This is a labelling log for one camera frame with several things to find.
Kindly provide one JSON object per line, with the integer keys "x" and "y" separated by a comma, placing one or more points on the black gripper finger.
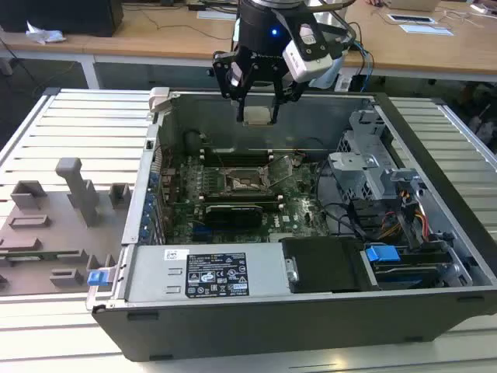
{"x": 221, "y": 62}
{"x": 285, "y": 93}

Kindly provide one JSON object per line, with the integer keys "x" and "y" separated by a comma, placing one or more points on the silver square CPU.
{"x": 258, "y": 116}

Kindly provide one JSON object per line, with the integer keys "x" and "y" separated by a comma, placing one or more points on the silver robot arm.
{"x": 332, "y": 74}

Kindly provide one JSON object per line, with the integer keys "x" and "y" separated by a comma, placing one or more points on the black RAM slot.
{"x": 237, "y": 162}
{"x": 240, "y": 194}
{"x": 237, "y": 150}
{"x": 240, "y": 198}
{"x": 240, "y": 202}
{"x": 237, "y": 154}
{"x": 237, "y": 158}

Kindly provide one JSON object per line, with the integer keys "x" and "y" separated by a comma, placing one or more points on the CPU socket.
{"x": 240, "y": 182}

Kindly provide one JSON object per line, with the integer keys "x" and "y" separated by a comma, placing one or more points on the blue expansion slot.
{"x": 202, "y": 232}

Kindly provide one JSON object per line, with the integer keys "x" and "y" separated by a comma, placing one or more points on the white paper sheet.
{"x": 427, "y": 30}
{"x": 217, "y": 15}

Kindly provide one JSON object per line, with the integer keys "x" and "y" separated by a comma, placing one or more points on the white power adapter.
{"x": 343, "y": 83}

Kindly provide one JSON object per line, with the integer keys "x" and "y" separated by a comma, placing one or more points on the wooden desk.
{"x": 155, "y": 39}
{"x": 419, "y": 50}

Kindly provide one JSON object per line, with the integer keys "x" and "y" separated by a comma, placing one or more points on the silver metal drive cage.
{"x": 349, "y": 167}

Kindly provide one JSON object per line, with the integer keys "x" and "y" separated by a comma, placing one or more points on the green motherboard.
{"x": 295, "y": 210}

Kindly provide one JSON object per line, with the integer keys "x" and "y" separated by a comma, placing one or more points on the black graphics card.
{"x": 233, "y": 219}

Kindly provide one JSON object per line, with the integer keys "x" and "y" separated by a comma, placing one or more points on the white device black screen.
{"x": 411, "y": 18}

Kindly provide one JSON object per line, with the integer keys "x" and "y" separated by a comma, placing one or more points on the black equipment box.
{"x": 58, "y": 15}

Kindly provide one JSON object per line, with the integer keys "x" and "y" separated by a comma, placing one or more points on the black plastic drive shroud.
{"x": 326, "y": 264}

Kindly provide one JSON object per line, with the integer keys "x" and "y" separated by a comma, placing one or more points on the white crumpled paper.
{"x": 44, "y": 34}

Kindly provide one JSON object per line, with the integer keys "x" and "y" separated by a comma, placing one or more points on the blue disk carrier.
{"x": 382, "y": 253}

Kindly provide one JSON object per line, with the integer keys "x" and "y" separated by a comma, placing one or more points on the silver power supply unit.
{"x": 155, "y": 272}

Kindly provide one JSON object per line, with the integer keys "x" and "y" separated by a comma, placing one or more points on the dark grey PC case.
{"x": 272, "y": 330}

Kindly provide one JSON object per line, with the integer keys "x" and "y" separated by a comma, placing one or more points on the blue case latch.
{"x": 97, "y": 278}

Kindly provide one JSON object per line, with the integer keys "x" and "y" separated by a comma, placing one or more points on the grey parts rack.
{"x": 39, "y": 233}

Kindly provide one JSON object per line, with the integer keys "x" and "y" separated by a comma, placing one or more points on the green RAM stick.
{"x": 58, "y": 254}

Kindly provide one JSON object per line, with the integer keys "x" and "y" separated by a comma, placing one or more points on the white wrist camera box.
{"x": 306, "y": 62}

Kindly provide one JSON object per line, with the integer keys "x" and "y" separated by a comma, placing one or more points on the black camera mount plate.
{"x": 310, "y": 39}

